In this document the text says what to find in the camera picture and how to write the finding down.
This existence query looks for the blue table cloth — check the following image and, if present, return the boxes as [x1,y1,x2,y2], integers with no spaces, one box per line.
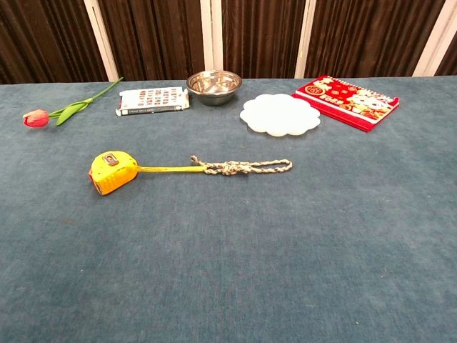
[0,74,457,343]

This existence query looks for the red spiral desk calendar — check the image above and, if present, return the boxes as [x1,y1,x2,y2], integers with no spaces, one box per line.
[291,74,401,133]

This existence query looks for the white scalloped plate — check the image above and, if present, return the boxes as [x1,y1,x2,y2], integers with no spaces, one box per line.
[239,93,321,137]

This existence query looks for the yellow tape measure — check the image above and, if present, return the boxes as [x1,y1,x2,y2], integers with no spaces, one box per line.
[88,150,207,196]

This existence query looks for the stainless steel bowl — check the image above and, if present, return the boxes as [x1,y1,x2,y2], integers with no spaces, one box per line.
[186,69,243,107]

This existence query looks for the dark brown curtain panel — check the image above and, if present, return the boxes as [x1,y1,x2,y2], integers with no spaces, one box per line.
[0,0,109,85]
[303,0,447,79]
[434,34,457,76]
[221,0,307,79]
[96,0,206,81]

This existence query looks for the white flat printed box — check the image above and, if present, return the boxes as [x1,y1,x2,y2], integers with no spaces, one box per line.
[115,86,190,116]

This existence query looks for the white partition frame post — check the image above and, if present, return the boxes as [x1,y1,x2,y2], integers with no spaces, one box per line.
[412,0,457,78]
[293,0,318,79]
[83,0,120,82]
[199,0,224,72]

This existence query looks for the artificial red tulip flower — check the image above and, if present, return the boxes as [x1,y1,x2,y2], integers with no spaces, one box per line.
[22,76,124,129]

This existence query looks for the braided beige rope loop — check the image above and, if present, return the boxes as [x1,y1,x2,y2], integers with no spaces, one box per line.
[190,154,293,177]

